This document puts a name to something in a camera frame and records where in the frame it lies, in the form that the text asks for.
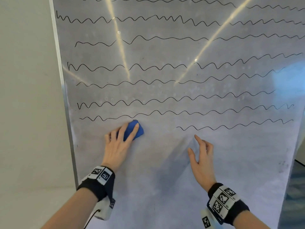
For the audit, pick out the person's right hand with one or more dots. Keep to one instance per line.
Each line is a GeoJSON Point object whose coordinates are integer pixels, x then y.
{"type": "Point", "coordinates": [203, 164]}

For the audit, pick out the person's left hand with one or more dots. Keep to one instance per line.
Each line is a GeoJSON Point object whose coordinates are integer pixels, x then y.
{"type": "Point", "coordinates": [116, 150]}

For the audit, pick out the blue whiteboard eraser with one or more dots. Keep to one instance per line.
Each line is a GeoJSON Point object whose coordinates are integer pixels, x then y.
{"type": "Point", "coordinates": [132, 129]}

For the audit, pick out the white whiteboard with wavy lines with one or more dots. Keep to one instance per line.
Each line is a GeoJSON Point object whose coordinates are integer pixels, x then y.
{"type": "Point", "coordinates": [178, 92]}

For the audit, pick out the person's left forearm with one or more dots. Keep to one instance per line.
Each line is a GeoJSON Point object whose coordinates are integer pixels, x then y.
{"type": "Point", "coordinates": [69, 209]}

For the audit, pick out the black wristband with marker tags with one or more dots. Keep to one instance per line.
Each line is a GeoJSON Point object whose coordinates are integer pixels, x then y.
{"type": "Point", "coordinates": [228, 203]}
{"type": "Point", "coordinates": [97, 182]}

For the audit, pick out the white wrist camera unit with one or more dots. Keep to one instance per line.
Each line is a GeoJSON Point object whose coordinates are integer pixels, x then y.
{"type": "Point", "coordinates": [106, 209]}
{"type": "Point", "coordinates": [206, 220]}

